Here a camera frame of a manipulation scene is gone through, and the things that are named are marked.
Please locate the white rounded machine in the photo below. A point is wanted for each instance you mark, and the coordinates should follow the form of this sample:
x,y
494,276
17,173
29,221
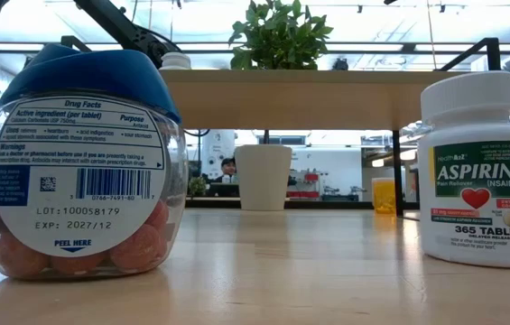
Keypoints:
x,y
213,153

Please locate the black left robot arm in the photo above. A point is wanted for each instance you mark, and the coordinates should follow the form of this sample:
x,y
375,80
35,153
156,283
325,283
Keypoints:
x,y
110,20

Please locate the wooden shelf black metal legs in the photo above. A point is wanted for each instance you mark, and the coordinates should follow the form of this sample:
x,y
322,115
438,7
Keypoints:
x,y
290,99

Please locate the small dark round object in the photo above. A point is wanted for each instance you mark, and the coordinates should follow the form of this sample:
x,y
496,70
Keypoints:
x,y
340,64

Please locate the small green background plant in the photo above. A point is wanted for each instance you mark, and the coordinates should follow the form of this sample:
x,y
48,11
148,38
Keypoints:
x,y
197,186

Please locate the person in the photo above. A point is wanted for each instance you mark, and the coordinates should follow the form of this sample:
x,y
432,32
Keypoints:
x,y
228,169

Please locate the white aspirin bottle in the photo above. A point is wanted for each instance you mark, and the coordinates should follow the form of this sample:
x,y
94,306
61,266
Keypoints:
x,y
475,203

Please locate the white plant pot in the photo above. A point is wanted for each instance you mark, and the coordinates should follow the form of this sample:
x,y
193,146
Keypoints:
x,y
262,178

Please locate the orange pill bottle white cap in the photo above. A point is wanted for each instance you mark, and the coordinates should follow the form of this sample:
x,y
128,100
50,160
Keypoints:
x,y
383,196

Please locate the black computer monitor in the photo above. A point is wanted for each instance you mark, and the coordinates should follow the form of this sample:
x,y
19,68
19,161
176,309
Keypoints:
x,y
223,189

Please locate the clear antacid jar blue lid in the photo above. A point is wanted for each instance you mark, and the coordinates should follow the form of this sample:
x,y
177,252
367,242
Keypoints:
x,y
78,180

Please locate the white bottle blue label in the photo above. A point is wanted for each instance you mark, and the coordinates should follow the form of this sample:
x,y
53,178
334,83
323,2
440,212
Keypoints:
x,y
175,61

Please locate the red background machine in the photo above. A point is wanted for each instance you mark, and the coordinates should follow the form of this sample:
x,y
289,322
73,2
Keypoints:
x,y
304,184

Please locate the green leafy plant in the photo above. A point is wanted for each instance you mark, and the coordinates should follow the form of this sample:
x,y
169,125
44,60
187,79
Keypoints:
x,y
277,36

